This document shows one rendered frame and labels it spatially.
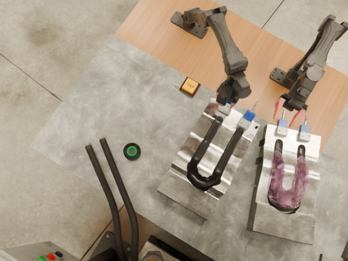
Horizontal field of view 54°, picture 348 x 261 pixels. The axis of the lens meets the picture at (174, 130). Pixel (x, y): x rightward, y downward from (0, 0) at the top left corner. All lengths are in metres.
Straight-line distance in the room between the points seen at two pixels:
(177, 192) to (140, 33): 0.85
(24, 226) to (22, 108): 0.84
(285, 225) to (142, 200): 0.63
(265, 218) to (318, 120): 0.59
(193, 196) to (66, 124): 0.70
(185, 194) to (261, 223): 0.34
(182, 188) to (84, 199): 1.06
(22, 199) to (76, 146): 0.99
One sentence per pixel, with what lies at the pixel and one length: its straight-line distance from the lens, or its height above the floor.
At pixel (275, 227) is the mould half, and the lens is 1.56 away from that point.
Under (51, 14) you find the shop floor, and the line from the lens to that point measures 2.99.
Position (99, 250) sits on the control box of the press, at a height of 0.01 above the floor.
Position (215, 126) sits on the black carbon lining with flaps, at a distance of 1.58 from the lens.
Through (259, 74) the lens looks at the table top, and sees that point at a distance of 1.82.
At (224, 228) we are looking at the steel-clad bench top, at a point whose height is 0.80.
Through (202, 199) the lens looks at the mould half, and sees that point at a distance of 1.54.
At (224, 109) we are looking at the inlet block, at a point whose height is 0.95.
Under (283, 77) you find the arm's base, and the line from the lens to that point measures 1.84.
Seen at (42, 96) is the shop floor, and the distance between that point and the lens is 2.70.
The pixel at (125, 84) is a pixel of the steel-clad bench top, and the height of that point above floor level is 0.80.
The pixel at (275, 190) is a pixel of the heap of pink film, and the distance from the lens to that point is 1.58.
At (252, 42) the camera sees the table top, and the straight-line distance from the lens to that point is 1.89.
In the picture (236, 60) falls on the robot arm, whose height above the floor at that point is 1.20.
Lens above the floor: 2.39
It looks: 75 degrees down
